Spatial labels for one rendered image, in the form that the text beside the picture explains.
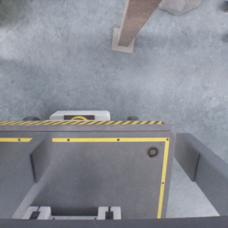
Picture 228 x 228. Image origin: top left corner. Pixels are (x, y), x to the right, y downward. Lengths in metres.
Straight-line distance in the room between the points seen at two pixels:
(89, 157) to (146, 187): 0.23
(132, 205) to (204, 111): 0.59
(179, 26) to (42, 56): 0.65
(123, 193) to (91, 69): 0.55
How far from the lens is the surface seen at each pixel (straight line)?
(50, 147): 0.16
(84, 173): 0.60
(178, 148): 0.17
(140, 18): 0.39
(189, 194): 1.18
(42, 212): 0.71
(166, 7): 0.85
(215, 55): 0.95
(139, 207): 0.69
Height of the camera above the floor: 0.80
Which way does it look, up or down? 75 degrees down
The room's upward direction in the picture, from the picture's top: 176 degrees clockwise
